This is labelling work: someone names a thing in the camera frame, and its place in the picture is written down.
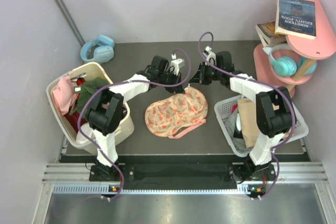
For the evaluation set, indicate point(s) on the pink tiered shelf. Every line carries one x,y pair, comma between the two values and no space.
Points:
320,48

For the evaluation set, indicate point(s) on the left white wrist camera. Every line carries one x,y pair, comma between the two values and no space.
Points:
176,64

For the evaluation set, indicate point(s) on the white perforated plastic basket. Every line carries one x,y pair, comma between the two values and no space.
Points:
277,118

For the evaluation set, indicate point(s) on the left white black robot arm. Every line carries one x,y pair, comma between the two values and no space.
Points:
105,111

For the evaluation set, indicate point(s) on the Nineteen Eighty-Four book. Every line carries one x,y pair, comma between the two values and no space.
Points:
296,18

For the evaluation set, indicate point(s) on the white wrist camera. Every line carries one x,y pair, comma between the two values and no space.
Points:
210,55
176,64

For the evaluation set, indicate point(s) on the blue headphones on table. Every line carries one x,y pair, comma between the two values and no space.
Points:
99,50

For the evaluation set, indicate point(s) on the grey garment in basket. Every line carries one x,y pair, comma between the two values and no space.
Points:
235,137

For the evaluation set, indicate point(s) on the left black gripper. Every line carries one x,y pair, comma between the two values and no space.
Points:
176,89

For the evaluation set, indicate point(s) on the white garment in basket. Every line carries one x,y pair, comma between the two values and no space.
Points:
81,139

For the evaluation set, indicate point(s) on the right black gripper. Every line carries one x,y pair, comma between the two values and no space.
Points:
200,77

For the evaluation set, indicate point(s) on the beige folded garment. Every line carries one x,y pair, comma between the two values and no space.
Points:
248,120

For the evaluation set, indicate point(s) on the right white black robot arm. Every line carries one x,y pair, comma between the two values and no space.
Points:
247,86

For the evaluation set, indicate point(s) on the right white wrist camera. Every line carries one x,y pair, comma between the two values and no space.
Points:
210,55

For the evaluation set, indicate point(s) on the cream laundry basket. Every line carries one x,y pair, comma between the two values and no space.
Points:
78,76

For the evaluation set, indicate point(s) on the red garment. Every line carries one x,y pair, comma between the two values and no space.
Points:
73,119

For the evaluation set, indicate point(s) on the aluminium rail frame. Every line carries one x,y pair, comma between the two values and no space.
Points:
190,188

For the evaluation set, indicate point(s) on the dark green garment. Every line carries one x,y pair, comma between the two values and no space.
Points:
84,93

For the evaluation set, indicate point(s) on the stacked paperback books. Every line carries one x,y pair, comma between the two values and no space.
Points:
267,35

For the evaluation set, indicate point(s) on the pink garment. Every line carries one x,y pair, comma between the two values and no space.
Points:
64,95

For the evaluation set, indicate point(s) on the teal headphones on shelf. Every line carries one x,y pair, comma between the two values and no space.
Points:
284,66

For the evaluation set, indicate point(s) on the floral mesh laundry bag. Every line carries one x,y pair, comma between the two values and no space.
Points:
177,115

